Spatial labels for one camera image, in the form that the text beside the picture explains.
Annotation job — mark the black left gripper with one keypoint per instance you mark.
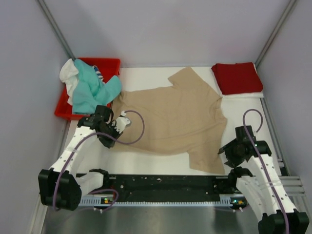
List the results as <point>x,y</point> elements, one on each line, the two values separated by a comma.
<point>108,144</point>

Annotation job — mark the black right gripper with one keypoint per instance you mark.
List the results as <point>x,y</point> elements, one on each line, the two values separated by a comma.
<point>232,161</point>

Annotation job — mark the teal t-shirt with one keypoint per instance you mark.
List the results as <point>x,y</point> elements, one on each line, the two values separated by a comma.
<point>87,95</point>

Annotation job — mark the beige t-shirt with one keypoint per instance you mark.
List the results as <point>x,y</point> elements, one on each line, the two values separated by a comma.
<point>185,117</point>

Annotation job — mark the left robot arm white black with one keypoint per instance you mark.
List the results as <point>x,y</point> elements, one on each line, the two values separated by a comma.
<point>59,186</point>

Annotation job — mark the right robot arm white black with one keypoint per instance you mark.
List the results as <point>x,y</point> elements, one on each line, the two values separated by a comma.
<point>253,174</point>

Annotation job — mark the red white blue striped shirt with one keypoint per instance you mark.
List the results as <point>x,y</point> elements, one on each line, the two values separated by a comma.
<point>98,77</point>

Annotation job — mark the red plastic bin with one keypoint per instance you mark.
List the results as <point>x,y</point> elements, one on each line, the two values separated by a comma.
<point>108,66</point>

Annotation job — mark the white t-shirt in bin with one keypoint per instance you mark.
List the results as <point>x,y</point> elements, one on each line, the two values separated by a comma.
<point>69,76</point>

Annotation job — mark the folded white t-shirt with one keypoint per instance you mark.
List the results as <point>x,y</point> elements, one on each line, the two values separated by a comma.
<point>253,95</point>

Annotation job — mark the folded red t-shirt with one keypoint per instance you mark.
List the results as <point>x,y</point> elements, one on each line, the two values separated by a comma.
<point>237,76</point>

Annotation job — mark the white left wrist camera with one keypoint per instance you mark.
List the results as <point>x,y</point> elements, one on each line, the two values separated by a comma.
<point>121,122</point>

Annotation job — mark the light blue cable duct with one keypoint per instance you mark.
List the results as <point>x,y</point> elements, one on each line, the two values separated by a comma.
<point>102,201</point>

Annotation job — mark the right aluminium side rail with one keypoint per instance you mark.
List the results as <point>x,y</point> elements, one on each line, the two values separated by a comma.
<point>282,164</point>

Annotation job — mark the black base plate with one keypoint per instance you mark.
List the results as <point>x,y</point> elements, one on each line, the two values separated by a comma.
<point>169,187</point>

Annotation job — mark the left aluminium corner post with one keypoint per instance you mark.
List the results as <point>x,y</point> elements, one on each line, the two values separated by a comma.
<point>55,28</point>

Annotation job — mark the aluminium corner post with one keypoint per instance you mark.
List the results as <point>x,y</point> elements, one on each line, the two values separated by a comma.
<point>55,28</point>
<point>276,30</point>

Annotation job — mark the right aluminium corner post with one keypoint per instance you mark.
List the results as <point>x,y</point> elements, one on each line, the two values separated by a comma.
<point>276,30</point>

